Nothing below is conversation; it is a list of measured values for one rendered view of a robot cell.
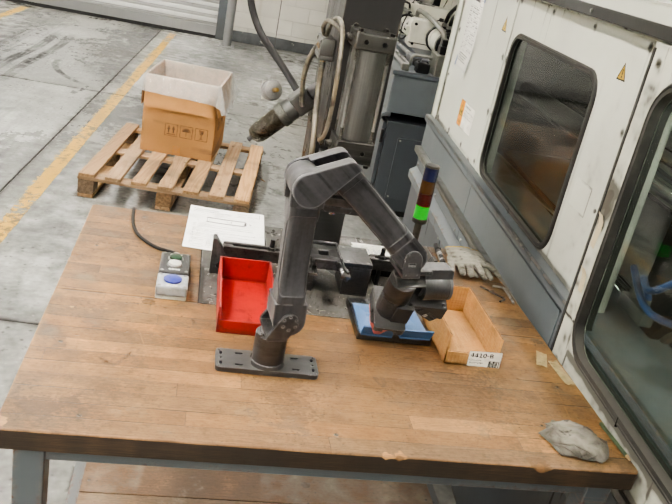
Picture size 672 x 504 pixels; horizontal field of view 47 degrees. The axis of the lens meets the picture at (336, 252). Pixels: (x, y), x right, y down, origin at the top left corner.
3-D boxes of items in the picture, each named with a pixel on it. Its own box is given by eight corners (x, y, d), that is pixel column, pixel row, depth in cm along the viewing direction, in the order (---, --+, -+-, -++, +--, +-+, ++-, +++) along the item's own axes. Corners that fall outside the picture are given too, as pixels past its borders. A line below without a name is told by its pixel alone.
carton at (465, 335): (442, 366, 164) (451, 334, 161) (416, 310, 187) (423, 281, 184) (497, 371, 167) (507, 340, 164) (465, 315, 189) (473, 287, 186)
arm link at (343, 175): (420, 241, 152) (329, 129, 137) (436, 261, 144) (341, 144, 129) (372, 280, 153) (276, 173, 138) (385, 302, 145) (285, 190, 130)
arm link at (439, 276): (436, 287, 158) (447, 234, 153) (452, 307, 150) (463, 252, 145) (383, 287, 155) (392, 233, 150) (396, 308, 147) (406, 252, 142)
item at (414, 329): (401, 341, 165) (404, 329, 164) (384, 307, 179) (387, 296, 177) (431, 344, 167) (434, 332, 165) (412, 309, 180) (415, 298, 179)
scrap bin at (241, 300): (215, 332, 158) (219, 306, 156) (217, 278, 180) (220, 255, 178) (273, 337, 160) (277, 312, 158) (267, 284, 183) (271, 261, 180)
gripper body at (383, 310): (400, 293, 161) (411, 274, 156) (403, 335, 155) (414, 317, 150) (370, 289, 160) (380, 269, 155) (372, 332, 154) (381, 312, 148)
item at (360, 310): (361, 337, 163) (363, 325, 162) (352, 304, 177) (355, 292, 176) (392, 341, 164) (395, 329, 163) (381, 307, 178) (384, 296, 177)
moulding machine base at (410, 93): (318, 65, 1006) (332, -12, 968) (393, 78, 1020) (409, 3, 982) (358, 216, 503) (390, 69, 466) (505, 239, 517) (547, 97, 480)
